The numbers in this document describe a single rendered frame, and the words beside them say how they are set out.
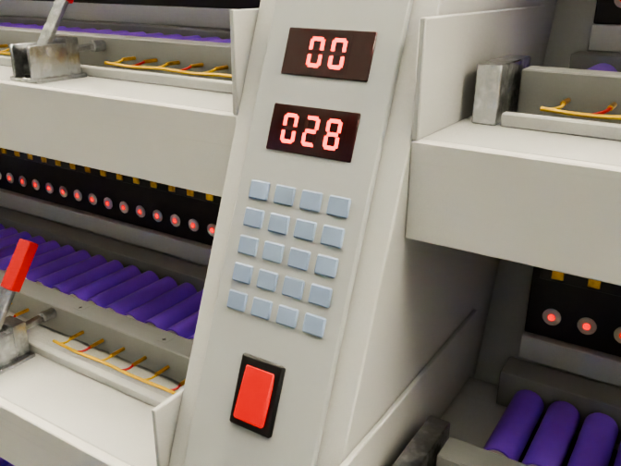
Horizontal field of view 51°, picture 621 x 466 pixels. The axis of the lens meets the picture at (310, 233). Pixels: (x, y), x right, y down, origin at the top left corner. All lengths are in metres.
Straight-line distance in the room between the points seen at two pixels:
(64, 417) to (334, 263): 0.21
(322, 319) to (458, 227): 0.07
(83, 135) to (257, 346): 0.18
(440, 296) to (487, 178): 0.11
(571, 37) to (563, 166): 0.23
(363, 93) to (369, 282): 0.08
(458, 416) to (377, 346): 0.13
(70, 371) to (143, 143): 0.17
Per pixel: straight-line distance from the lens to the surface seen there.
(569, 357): 0.44
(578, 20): 0.50
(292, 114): 0.31
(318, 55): 0.31
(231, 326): 0.32
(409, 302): 0.33
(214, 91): 0.41
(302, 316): 0.30
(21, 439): 0.46
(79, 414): 0.44
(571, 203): 0.27
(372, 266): 0.29
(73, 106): 0.42
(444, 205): 0.29
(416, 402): 0.37
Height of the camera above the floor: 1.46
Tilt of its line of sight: 3 degrees down
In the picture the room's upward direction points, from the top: 12 degrees clockwise
